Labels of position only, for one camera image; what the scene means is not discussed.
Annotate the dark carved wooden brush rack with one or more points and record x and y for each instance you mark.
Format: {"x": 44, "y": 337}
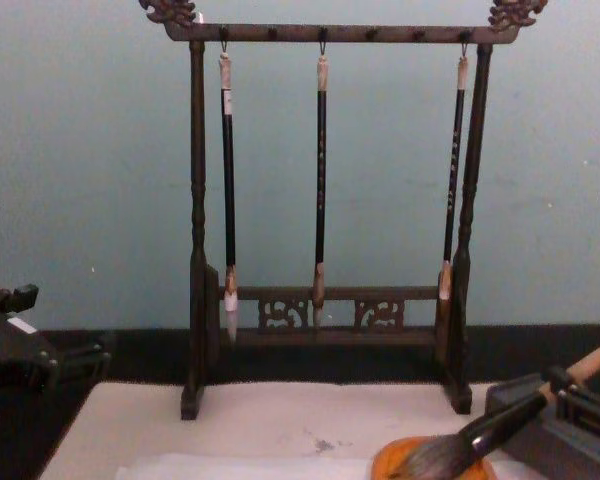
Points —
{"x": 198, "y": 200}

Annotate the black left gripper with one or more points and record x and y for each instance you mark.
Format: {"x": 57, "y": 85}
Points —
{"x": 15, "y": 360}

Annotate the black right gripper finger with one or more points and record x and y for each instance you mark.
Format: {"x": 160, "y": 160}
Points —
{"x": 587, "y": 415}
{"x": 560, "y": 382}

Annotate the black calligraphy brush brown tuft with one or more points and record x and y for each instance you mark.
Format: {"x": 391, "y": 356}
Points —
{"x": 321, "y": 200}

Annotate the orange round dish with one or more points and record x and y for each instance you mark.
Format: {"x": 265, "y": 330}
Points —
{"x": 390, "y": 457}

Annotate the thin black calligraphy brush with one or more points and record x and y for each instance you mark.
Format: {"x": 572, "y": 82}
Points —
{"x": 453, "y": 175}

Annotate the white paper sheet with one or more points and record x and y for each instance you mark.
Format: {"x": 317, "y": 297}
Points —
{"x": 230, "y": 467}

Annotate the white felt mat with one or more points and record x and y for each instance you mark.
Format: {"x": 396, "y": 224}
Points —
{"x": 260, "y": 425}

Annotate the black table cloth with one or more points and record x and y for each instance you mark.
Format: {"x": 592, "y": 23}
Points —
{"x": 150, "y": 355}

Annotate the dark grey ink stone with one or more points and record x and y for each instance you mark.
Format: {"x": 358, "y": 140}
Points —
{"x": 520, "y": 387}

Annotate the thick calligraphy brush white tuft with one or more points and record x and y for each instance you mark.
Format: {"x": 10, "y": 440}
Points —
{"x": 228, "y": 200}

